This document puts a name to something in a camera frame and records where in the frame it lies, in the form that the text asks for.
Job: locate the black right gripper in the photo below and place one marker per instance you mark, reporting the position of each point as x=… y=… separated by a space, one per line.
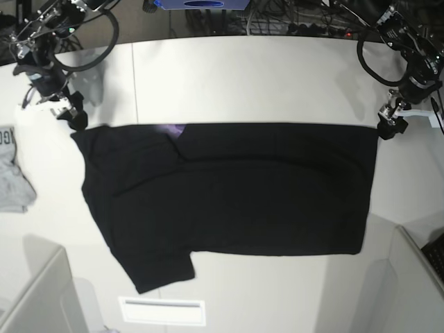
x=52 y=86

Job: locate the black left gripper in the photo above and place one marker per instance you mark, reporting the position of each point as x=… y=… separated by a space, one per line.
x=413 y=89

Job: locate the black T-shirt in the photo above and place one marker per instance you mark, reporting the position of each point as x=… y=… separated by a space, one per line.
x=264 y=189

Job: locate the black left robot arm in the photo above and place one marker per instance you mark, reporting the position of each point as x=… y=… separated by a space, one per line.
x=422 y=52

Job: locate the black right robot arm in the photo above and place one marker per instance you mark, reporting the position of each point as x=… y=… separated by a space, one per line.
x=33 y=46

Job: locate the grey folded garment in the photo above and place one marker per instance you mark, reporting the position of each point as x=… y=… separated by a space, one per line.
x=17 y=194

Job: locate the black power strip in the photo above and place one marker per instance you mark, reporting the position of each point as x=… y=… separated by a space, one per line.
x=314 y=30

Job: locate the black keyboard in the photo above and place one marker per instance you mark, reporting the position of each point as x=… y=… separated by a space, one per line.
x=434 y=252

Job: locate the blue box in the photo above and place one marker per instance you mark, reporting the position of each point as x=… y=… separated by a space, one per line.
x=202 y=4

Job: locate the white partition panel right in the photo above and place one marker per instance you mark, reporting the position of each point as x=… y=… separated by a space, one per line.
x=402 y=293

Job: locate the white partition panel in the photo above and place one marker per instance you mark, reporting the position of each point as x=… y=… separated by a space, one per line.
x=402 y=293
x=49 y=302

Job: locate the white partition panel left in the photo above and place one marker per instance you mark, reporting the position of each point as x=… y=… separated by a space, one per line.
x=49 y=302

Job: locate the white label plate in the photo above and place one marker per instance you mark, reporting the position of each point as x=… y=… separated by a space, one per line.
x=163 y=312

